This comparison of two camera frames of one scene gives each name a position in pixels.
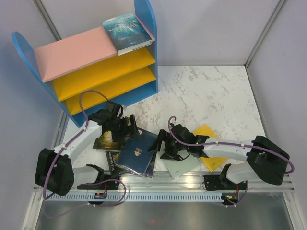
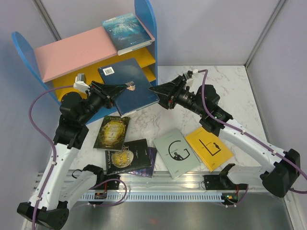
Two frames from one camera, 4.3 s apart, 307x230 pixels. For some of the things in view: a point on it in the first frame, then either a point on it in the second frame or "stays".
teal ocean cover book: x=128 y=33 stays
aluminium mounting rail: x=183 y=184 stays
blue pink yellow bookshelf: x=84 y=73 stays
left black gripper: x=127 y=130 → x=107 y=92
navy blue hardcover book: x=135 y=155 → x=136 y=95
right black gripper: x=169 y=154 → x=168 y=93
